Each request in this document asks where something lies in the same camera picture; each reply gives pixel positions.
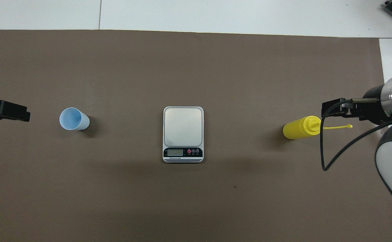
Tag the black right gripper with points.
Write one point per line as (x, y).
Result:
(372, 107)

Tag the yellow squeeze bottle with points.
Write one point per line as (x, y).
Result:
(297, 129)

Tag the light blue plastic cup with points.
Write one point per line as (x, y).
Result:
(71, 119)

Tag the silver digital kitchen scale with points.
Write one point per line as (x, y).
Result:
(183, 127)

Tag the brown table mat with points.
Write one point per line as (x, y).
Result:
(115, 84)

